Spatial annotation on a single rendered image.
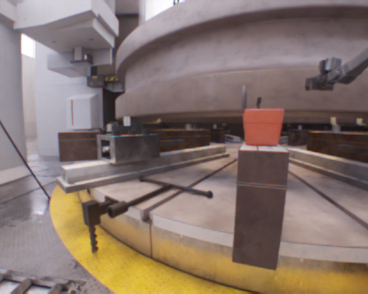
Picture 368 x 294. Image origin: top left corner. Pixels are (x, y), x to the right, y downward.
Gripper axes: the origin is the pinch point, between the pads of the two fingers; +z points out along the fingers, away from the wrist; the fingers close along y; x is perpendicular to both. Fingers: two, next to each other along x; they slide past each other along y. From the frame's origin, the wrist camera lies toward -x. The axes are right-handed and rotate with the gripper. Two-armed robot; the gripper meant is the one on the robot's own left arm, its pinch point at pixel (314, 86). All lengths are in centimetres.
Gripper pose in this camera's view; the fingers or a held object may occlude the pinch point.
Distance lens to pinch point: 125.7
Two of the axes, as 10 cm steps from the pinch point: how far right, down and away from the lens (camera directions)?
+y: -9.7, -0.3, 2.5
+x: 0.0, 9.9, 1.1
